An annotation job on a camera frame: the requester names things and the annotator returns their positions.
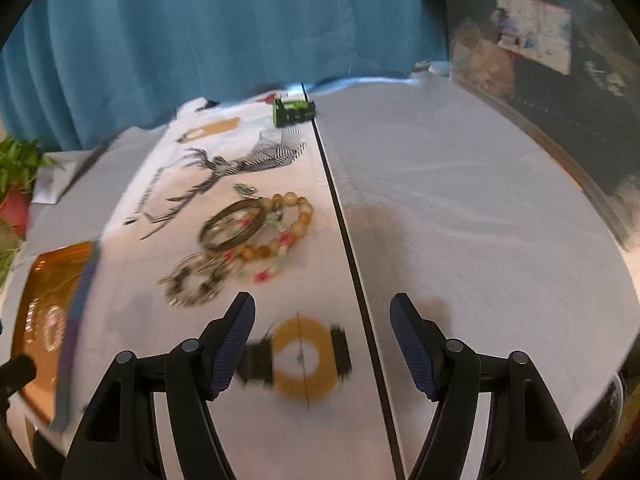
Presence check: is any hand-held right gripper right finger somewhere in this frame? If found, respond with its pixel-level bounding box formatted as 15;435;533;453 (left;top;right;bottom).
390;292;583;480

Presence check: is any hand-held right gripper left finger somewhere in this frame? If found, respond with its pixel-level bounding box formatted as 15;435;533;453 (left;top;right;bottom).
60;291;258;480

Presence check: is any rhinestone bracelet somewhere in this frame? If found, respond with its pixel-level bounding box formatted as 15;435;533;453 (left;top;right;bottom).
42;305;68;352

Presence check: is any pearl bracelet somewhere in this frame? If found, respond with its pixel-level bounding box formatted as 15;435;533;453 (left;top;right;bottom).
24;299;42;337

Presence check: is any dark charm bracelet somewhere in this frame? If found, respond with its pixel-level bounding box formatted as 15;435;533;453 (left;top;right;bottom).
160;255;236;308

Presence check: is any red white bead bracelet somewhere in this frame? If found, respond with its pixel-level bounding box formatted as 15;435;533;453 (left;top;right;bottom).
239;210;297;286

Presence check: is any orange metal tray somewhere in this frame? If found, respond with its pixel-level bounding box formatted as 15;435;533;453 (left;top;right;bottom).
10;241;101;433

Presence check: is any bronze metal bangle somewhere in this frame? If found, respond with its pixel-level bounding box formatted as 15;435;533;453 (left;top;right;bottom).
201;200;268;253

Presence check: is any tan beaded bracelet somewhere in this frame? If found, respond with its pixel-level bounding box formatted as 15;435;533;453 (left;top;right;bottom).
227;192;315;266

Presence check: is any white printed table runner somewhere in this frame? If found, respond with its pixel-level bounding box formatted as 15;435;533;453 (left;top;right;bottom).
10;91;406;480

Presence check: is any grey tablecloth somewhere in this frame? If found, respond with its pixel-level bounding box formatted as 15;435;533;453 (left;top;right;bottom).
10;67;640;480

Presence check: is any potted green plant red pot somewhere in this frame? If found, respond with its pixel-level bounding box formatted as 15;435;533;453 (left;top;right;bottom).
0;135;57;286

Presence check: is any green black small device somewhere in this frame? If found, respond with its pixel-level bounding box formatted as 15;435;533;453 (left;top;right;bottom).
272;97;317;127

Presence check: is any dark plastic storage bin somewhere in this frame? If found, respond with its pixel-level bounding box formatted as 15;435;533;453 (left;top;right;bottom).
442;0;640;253

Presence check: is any blue curtain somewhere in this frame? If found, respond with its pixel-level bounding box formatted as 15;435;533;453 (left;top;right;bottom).
0;0;448;153

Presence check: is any white printed paper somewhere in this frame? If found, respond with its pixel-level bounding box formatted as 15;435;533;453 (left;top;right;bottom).
495;0;574;76

